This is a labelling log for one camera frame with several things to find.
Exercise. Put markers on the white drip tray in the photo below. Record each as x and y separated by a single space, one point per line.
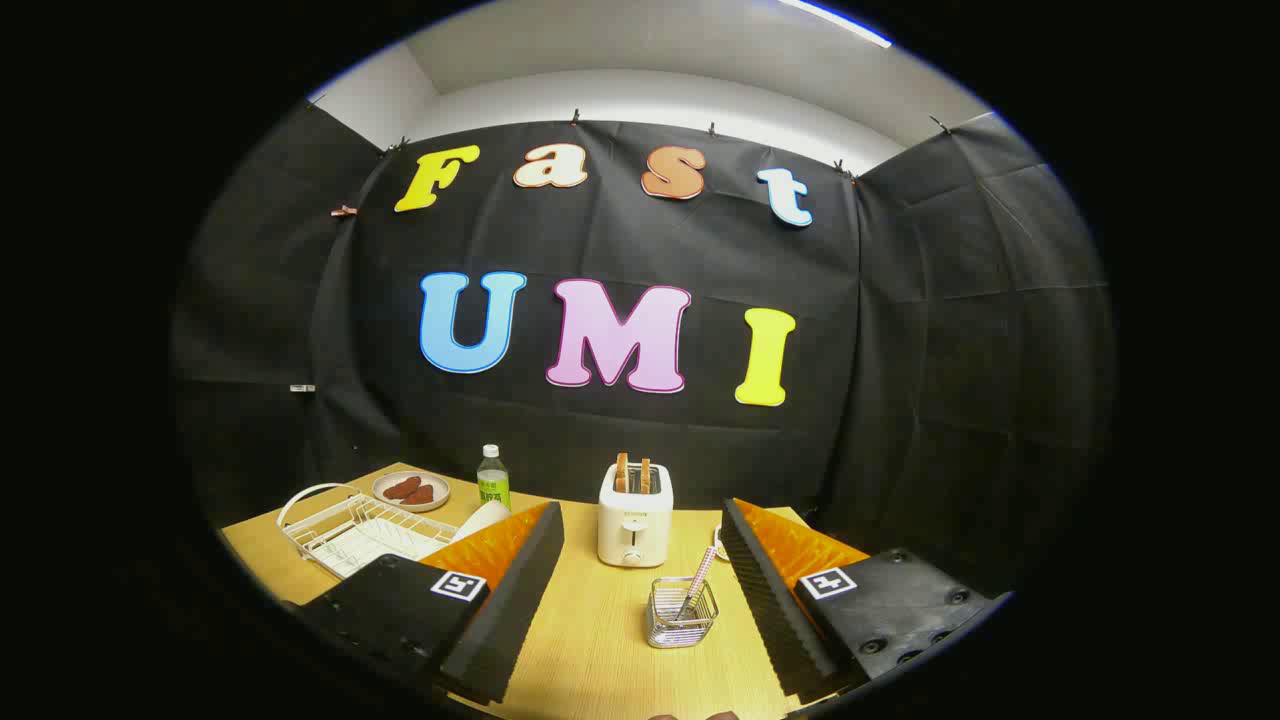
365 545

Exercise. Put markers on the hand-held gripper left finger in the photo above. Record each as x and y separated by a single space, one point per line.
510 600

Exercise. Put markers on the small beige meat plate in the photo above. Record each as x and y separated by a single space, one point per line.
440 485

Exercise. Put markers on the green label drink bottle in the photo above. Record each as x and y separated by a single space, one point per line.
493 490

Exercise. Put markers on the red meat piece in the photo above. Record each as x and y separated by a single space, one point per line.
420 495
402 488

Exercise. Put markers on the white divided bean dish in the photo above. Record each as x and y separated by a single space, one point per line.
718 540

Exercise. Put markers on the white toaster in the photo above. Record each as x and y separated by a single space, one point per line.
635 530

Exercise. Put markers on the grey round plate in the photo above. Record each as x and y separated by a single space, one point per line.
485 520

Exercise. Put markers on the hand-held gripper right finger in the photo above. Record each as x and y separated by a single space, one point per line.
765 600

